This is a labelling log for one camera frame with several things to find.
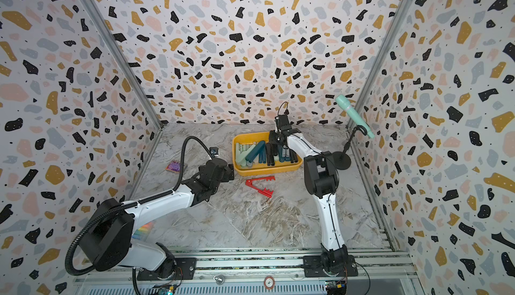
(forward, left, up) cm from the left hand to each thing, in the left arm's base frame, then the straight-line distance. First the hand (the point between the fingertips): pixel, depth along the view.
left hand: (227, 165), depth 88 cm
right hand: (+22, -23, -5) cm, 32 cm away
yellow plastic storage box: (+3, -15, -9) cm, 18 cm away
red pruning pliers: (-7, -17, -11) cm, 21 cm away
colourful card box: (+7, +29, -11) cm, 32 cm away
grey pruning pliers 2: (+8, -9, -12) cm, 17 cm away
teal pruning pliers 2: (+11, -15, -10) cm, 21 cm away
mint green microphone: (+16, -50, +21) cm, 57 cm away
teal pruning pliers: (+16, -14, -10) cm, 24 cm away
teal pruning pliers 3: (+12, -25, -12) cm, 30 cm away
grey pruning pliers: (+12, -28, -10) cm, 32 cm away
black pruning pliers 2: (+14, -19, -11) cm, 26 cm away
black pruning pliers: (+17, -28, -9) cm, 34 cm away
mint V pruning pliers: (+11, -4, -9) cm, 15 cm away
